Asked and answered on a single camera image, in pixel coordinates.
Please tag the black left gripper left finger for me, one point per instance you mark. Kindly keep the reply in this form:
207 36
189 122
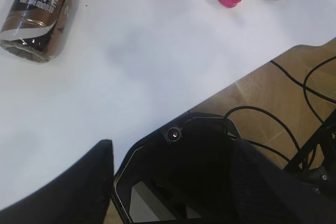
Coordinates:
79 195

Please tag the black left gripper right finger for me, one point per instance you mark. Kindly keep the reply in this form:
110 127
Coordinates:
263 193

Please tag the brown coffee bottle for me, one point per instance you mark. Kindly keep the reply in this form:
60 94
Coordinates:
33 28

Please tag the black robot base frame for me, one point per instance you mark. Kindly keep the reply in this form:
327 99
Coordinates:
180 173

